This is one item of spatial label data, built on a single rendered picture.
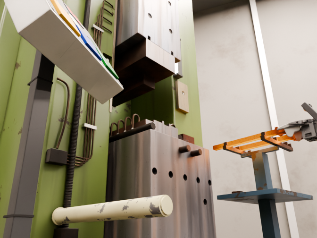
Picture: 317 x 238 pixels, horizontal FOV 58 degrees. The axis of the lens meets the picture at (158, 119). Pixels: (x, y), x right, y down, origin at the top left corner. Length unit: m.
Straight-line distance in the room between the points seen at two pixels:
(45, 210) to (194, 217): 0.53
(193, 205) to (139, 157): 0.29
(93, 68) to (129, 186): 0.48
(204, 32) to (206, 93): 0.99
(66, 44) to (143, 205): 0.39
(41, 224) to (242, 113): 3.09
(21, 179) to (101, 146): 0.49
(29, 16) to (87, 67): 0.18
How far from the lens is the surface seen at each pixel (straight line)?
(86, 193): 1.04
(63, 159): 0.98
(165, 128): 1.18
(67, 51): 0.68
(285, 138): 1.53
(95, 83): 0.78
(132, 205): 0.68
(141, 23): 1.32
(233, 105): 3.78
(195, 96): 1.73
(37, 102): 0.73
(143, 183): 0.99
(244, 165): 3.53
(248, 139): 1.47
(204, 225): 1.19
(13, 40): 1.63
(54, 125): 1.02
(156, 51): 1.32
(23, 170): 0.68
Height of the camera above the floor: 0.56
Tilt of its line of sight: 22 degrees up
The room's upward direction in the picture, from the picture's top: 1 degrees counter-clockwise
